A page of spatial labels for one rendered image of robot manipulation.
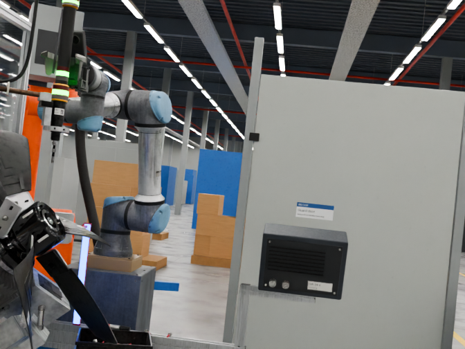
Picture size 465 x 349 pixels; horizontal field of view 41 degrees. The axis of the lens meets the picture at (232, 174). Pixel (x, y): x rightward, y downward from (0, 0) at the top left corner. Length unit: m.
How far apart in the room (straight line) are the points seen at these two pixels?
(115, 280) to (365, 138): 1.69
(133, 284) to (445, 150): 1.90
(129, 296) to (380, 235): 1.59
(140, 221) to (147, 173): 0.18
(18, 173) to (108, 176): 8.13
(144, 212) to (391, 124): 1.62
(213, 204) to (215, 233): 0.51
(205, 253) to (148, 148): 8.74
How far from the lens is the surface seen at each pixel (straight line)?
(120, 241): 2.42
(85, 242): 2.07
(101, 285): 2.35
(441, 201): 3.49
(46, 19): 5.77
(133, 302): 2.33
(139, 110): 2.30
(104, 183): 9.88
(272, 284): 1.94
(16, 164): 1.78
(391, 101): 3.48
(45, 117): 1.72
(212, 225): 10.91
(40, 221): 1.58
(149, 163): 2.32
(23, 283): 1.37
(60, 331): 2.14
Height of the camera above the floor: 1.35
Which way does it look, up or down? 1 degrees up
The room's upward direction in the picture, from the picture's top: 6 degrees clockwise
